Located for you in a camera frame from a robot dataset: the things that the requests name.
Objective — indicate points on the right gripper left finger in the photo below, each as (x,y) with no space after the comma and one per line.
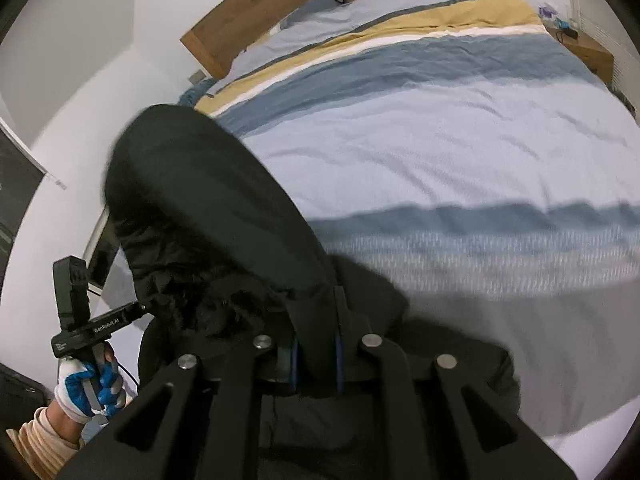
(195,420)

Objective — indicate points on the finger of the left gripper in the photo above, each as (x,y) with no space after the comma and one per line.
(133,311)

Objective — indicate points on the left hand blue white glove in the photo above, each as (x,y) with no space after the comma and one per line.
(86,389)

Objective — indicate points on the white low shelf unit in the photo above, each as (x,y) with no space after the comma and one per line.
(101,250)

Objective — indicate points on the right wooden nightstand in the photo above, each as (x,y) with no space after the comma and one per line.
(596,57)

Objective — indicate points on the wall switch plate left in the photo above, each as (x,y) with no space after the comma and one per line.
(198,77)

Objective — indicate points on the striped duvet cover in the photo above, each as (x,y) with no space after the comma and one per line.
(460,151)

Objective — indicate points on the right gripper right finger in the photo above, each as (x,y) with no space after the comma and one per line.
(442,422)

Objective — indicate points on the black puffer coat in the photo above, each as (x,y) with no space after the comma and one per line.
(220,254)

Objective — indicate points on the blue crumpled cloth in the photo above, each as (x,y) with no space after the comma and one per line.
(191,96)

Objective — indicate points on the grey blue pillow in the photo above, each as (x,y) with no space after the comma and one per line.
(307,9)

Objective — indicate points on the white wardrobe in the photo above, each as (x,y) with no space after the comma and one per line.
(598,20)

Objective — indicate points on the left forearm beige sleeve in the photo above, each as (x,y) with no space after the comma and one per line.
(43,450)

